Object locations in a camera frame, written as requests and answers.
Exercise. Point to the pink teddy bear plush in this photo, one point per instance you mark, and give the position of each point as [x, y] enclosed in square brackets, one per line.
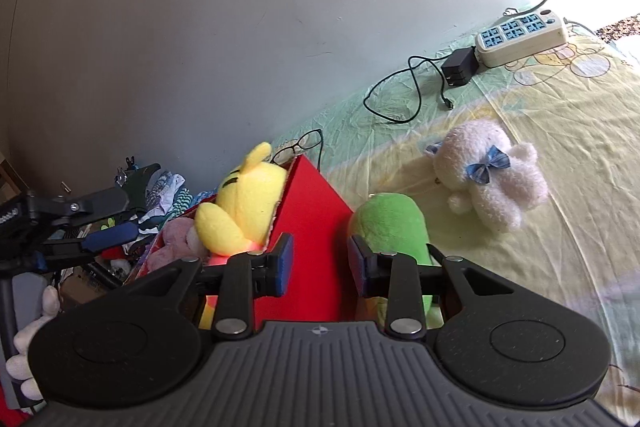
[172, 237]

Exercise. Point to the cardboard box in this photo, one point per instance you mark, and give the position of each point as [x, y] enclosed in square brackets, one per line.
[80, 287]

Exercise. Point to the yellow tiger plush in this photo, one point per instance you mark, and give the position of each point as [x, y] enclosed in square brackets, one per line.
[245, 202]

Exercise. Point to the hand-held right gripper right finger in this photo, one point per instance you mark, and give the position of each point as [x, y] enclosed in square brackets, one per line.
[358, 264]

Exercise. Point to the white power strip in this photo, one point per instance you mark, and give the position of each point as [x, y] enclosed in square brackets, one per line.
[525, 49]

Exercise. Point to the dark speckled cloth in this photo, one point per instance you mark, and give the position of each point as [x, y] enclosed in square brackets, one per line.
[620, 27]

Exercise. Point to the dark green garment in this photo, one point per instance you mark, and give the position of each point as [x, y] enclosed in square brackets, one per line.
[142, 182]

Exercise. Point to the black cylinder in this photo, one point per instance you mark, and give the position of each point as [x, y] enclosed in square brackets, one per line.
[107, 278]

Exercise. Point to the pile of folded clothes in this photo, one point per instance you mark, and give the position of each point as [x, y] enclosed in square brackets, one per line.
[167, 197]

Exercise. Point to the person's left hand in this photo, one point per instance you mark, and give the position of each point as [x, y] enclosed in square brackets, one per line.
[32, 334]

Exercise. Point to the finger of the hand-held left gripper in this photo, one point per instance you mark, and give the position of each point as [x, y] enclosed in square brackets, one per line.
[112, 236]
[95, 203]

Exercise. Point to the black-framed glasses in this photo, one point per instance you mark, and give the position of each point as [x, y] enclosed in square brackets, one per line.
[310, 141]

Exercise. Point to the wooden furniture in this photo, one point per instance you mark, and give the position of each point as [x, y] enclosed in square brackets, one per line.
[9, 179]

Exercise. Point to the green mushroom plush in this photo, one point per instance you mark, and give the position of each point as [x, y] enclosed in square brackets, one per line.
[390, 222]

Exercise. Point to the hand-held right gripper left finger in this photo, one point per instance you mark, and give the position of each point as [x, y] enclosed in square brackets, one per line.
[283, 264]

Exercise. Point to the white plush with blue bow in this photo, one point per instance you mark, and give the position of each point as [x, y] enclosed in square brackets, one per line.
[490, 197]

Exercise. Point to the printed bed sheet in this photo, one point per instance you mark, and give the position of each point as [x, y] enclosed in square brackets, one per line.
[550, 157]

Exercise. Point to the red storage box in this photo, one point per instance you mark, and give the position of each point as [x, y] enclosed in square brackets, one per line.
[310, 227]

